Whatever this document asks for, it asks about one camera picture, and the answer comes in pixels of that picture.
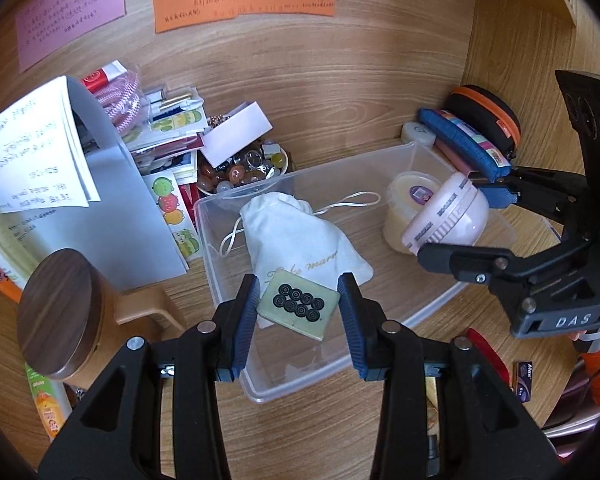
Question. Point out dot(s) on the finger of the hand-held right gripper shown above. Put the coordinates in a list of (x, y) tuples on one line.
[(495, 195), (460, 262)]

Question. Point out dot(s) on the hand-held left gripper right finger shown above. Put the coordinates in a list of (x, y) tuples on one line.
[(350, 320)]

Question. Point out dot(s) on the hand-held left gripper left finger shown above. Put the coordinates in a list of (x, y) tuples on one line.
[(247, 320)]

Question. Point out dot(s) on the green card with black rings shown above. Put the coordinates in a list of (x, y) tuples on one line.
[(280, 320)]

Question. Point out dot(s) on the pink round case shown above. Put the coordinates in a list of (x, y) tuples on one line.
[(450, 215)]

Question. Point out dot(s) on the clear plastic storage box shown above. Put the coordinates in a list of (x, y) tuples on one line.
[(310, 360)]

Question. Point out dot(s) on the wooden desktop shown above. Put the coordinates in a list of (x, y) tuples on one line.
[(455, 320)]

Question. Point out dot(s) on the blue patchwork pencil case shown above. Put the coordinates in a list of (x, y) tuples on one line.
[(460, 137)]

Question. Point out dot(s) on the cream jar with lid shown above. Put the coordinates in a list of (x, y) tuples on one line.
[(405, 205)]

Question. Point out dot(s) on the black case with orange zipper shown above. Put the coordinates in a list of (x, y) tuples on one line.
[(490, 110)]

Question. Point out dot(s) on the glossy red tool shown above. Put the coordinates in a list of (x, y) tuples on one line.
[(487, 355)]

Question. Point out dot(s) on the small round white container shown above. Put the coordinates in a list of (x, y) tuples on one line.
[(417, 132)]

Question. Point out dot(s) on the small dark blue box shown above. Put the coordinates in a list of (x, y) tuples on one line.
[(524, 380)]

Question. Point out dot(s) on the fruit sticker sheet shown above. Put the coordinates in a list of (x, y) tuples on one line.
[(175, 210)]

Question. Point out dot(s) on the bowl of beads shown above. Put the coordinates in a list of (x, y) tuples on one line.
[(235, 172)]

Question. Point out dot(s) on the white plastic folder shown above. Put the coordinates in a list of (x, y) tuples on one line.
[(120, 210)]

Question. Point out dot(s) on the white blank card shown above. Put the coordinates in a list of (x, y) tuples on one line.
[(235, 132)]

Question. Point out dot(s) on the mug with wooden lid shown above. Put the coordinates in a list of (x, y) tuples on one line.
[(60, 305)]

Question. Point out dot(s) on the pile of sticker packets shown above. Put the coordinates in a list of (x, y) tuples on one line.
[(172, 120)]

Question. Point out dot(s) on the green and orange snack packet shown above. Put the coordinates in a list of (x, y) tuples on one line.
[(47, 405)]

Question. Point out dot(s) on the handwritten paper sheets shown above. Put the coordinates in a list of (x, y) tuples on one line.
[(25, 160)]

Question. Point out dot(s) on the red and white tube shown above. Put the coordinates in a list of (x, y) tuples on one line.
[(97, 80)]

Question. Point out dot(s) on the orange paper note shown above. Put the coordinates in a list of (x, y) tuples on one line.
[(240, 2)]

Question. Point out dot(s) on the pink paper note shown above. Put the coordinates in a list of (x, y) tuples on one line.
[(65, 10)]

